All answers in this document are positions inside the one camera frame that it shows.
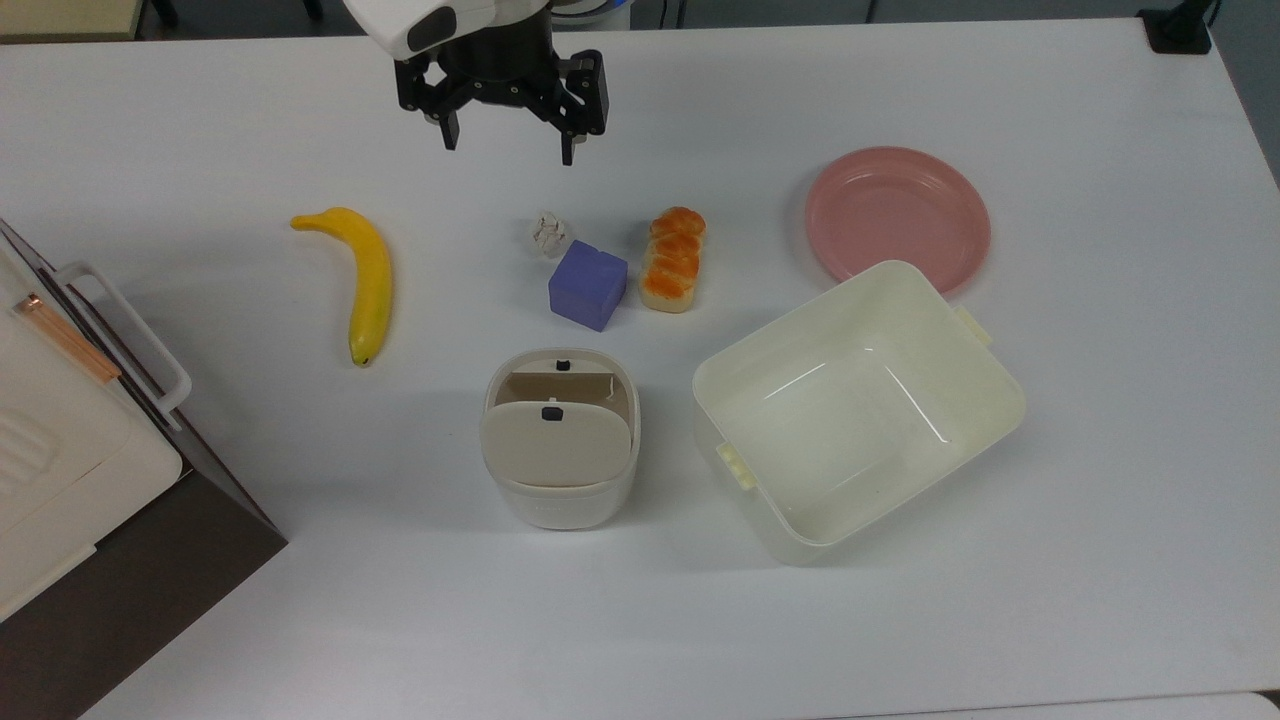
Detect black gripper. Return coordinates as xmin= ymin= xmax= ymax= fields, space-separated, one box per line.
xmin=395 ymin=10 xmax=608 ymax=166

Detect white paper ball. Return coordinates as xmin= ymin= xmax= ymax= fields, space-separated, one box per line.
xmin=530 ymin=210 xmax=574 ymax=259

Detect beige swing trash lid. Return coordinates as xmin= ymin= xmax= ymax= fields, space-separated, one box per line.
xmin=480 ymin=398 xmax=633 ymax=489

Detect small cream trash can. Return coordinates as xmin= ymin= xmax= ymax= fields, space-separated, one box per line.
xmin=480 ymin=347 xmax=642 ymax=531

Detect purple cube block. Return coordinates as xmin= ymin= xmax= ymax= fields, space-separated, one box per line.
xmin=548 ymin=240 xmax=630 ymax=333

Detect yellow banana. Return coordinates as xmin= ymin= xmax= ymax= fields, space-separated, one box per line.
xmin=291 ymin=207 xmax=394 ymax=368

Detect glazed bread loaf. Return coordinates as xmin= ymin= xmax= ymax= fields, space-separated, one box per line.
xmin=639 ymin=206 xmax=707 ymax=314

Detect pink round plate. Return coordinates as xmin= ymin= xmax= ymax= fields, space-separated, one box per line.
xmin=805 ymin=146 xmax=992 ymax=297

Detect beige background furniture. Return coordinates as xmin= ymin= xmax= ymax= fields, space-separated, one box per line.
xmin=0 ymin=0 xmax=146 ymax=43

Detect cream rectangular plastic bin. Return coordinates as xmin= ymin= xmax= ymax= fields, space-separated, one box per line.
xmin=692 ymin=260 xmax=1028 ymax=567

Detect orange strip on microwave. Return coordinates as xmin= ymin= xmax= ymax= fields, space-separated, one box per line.
xmin=12 ymin=293 xmax=121 ymax=384

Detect cream toy microwave box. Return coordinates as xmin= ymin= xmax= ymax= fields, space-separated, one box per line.
xmin=0 ymin=240 xmax=184 ymax=621

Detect dark brown wooden cabinet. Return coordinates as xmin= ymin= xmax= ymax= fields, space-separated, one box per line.
xmin=0 ymin=218 xmax=289 ymax=720

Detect black table clamp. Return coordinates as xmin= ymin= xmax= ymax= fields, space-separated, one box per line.
xmin=1138 ymin=0 xmax=1216 ymax=54

